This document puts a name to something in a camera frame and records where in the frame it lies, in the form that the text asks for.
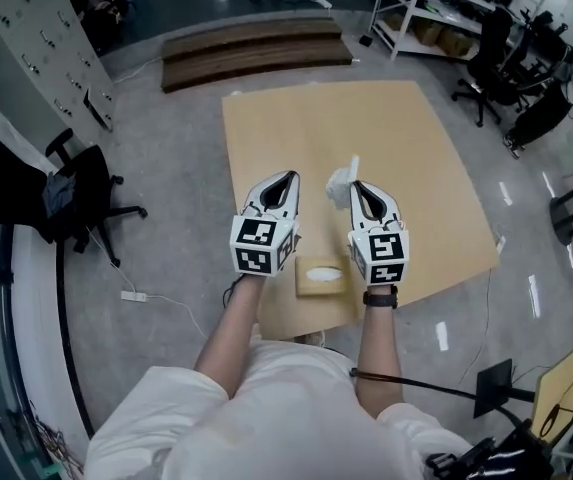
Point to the cardboard box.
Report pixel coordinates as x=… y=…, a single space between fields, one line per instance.
x=455 y=41
x=427 y=33

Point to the beige locker cabinet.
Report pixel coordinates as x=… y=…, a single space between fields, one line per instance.
x=36 y=33

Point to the light wooden table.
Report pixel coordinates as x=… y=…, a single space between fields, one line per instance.
x=326 y=123

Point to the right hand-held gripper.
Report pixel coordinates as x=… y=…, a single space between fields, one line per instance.
x=383 y=255

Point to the black flat panel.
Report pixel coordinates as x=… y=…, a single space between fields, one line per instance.
x=493 y=388

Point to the person's white shirt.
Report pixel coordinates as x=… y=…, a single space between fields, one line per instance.
x=276 y=418

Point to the small wooden board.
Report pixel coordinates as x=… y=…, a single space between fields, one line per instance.
x=561 y=388

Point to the white power strip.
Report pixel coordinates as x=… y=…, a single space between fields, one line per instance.
x=501 y=245
x=134 y=296
x=324 y=2

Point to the person's left forearm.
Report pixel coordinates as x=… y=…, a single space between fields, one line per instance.
x=231 y=343

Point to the black office chair with cloth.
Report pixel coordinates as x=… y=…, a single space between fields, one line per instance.
x=86 y=188

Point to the small black box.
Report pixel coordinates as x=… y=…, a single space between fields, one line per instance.
x=366 y=40

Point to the dark wristwatch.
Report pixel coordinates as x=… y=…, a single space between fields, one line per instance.
x=381 y=299

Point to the black bag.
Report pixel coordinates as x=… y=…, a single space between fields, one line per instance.
x=496 y=458

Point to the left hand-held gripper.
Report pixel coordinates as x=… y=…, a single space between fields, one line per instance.
x=256 y=243

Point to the person's right forearm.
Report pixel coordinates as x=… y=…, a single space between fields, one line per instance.
x=378 y=358

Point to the person's white shoe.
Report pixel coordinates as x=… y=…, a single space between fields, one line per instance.
x=316 y=339

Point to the tan tissue box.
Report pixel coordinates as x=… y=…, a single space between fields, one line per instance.
x=303 y=288

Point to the brown wooden step platform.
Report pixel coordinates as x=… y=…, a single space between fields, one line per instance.
x=256 y=53

